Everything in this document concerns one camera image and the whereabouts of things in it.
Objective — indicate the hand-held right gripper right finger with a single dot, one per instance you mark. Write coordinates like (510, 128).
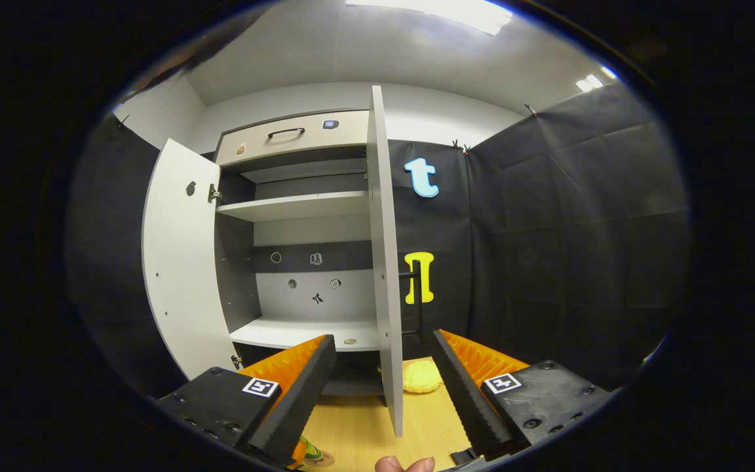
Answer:
(469, 400)

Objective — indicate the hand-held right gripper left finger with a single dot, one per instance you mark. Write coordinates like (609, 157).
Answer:
(299, 403)

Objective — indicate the green label bottle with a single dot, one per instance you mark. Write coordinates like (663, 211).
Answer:
(310, 450)

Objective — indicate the round brown coaster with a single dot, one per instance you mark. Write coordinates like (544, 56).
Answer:
(327, 457)

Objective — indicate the white cabinet door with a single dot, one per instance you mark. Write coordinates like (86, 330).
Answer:
(181, 262)
(384, 262)

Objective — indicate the white cabinet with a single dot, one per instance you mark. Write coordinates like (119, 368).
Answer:
(312, 229)

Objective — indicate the metal door hinge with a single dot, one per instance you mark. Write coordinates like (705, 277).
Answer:
(213, 193)
(238, 361)

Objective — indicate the white cabinet shelf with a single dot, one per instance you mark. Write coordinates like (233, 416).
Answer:
(292, 204)

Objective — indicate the white cabinet drawer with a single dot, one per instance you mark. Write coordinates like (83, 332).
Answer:
(345, 141)

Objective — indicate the yellow lumpy round object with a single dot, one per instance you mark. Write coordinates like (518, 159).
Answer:
(422, 378)

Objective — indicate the black backdrop cloth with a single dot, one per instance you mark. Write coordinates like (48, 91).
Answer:
(580, 229)

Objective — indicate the small ceiling light panel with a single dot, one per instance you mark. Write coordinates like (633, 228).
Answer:
(590, 82)

